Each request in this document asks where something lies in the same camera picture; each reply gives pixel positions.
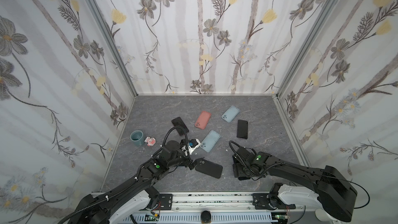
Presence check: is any light blue case centre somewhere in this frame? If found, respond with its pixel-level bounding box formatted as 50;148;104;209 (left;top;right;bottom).
200;130;221;152

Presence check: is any teal ceramic cup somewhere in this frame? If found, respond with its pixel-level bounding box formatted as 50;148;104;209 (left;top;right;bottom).
130;130;145;146

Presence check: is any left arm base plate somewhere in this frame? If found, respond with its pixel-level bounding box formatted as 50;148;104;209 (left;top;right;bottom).
149;194;173;211

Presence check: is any pink phone case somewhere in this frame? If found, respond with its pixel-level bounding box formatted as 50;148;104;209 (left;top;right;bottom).
194;111;211;130

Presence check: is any black phone far left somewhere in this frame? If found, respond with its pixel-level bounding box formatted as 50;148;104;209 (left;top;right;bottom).
171;117;189;136

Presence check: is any small pink white toy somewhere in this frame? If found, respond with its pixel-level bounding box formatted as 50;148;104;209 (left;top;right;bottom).
145;136;156;146

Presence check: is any right black corrugated cable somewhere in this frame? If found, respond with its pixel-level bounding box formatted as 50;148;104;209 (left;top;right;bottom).
228;140;259;162

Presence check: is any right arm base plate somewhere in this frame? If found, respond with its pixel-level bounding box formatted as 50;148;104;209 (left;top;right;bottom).
252;194;296;211

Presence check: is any black phone case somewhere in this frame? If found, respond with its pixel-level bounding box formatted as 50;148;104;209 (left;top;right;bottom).
197;159;223;179

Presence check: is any black round knob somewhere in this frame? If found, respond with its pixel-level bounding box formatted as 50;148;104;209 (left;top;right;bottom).
200;211;212;224

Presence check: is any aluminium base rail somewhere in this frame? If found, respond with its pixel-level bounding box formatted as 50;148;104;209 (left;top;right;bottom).
90;191;340;224

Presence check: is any black phone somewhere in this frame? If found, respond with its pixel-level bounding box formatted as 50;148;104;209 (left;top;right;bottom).
236;120;248;140
171;117;189;136

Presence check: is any light blue case far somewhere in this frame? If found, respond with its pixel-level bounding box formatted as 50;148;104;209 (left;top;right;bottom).
221;106;240;123

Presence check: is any white cylinder object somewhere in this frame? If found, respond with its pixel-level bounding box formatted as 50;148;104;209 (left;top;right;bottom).
315;208;331;222

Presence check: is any black phone far right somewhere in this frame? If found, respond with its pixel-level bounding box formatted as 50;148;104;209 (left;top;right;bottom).
236;120;248;140

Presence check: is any light blue case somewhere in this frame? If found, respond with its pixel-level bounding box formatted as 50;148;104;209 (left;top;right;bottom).
221;106;240;123
200;130;221;152

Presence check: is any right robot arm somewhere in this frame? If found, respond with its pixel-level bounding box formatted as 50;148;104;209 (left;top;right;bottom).
232;146;358;223

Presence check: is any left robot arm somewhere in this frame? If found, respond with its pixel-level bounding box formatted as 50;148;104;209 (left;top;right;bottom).
59;139;201;224

